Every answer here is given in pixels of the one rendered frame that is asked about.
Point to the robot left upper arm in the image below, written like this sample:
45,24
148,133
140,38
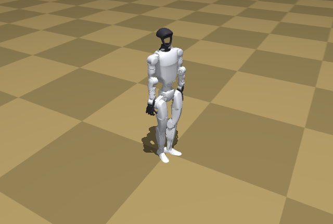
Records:
181,70

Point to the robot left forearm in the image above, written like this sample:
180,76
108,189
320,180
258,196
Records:
180,81

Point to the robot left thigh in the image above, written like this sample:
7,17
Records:
176,109

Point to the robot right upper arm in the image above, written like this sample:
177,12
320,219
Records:
152,60

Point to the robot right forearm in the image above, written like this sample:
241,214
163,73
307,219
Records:
152,91

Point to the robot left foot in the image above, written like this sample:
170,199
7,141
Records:
173,151

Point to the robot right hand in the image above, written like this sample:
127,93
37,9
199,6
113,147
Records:
150,109

